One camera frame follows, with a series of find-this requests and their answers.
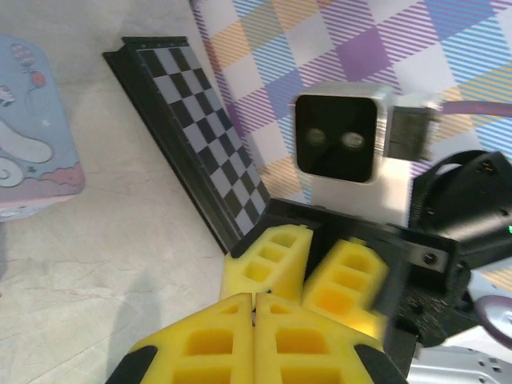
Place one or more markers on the black grey folding chessboard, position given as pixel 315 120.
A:
pixel 192 120

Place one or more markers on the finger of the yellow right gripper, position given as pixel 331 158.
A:
pixel 276 256
pixel 344 288

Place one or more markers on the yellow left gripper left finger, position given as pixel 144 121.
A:
pixel 188 348

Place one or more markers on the aluminium rail bed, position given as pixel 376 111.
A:
pixel 468 370

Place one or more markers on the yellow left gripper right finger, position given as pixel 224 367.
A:
pixel 320 348

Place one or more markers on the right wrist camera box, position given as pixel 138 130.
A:
pixel 336 136

